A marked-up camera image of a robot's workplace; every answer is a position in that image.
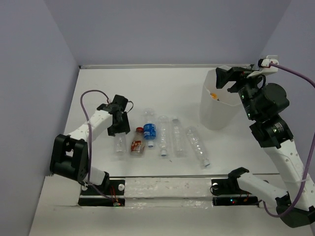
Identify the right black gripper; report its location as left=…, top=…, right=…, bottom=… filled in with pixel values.
left=216, top=66, right=269, bottom=120

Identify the orange juice bottle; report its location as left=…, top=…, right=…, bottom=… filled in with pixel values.
left=210, top=92, right=220, bottom=101

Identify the red cap bottle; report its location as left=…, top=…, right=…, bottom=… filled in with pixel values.
left=130, top=127, right=145, bottom=155

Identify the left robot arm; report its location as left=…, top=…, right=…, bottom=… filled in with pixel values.
left=50, top=94, right=130, bottom=194

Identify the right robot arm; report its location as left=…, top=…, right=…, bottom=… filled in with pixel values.
left=216, top=67, right=315, bottom=228

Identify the white plastic bin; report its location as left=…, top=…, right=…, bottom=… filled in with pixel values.
left=199, top=69, right=243, bottom=130

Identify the blue label bottle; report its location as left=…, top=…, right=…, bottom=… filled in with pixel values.
left=143, top=108, right=157, bottom=148

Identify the clear bottle white cap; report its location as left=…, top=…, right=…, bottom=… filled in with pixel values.
left=157, top=116, right=170, bottom=157

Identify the clear bottle grey cap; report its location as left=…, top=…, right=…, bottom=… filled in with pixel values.
left=171, top=117, right=187, bottom=157

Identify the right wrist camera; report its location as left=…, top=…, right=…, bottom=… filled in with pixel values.
left=247, top=55, right=279, bottom=78

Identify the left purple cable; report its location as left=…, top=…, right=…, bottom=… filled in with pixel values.
left=80, top=89, right=119, bottom=205

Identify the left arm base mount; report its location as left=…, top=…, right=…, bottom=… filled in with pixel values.
left=78, top=178, right=126, bottom=207

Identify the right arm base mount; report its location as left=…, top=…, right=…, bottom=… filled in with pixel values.
left=210, top=178, right=261, bottom=207

